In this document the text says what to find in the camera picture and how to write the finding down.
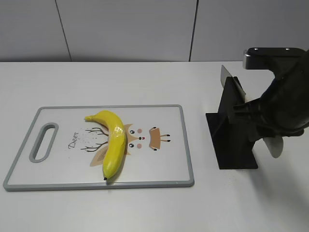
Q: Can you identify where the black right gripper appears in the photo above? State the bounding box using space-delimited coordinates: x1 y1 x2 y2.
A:
233 47 309 142

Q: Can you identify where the white handled kitchen knife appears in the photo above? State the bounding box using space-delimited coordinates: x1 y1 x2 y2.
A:
220 65 283 158

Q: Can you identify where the yellow plastic banana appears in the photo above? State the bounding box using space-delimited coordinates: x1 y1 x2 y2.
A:
84 110 126 181

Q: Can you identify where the black knife stand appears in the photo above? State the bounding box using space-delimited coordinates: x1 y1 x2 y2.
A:
205 77 258 170

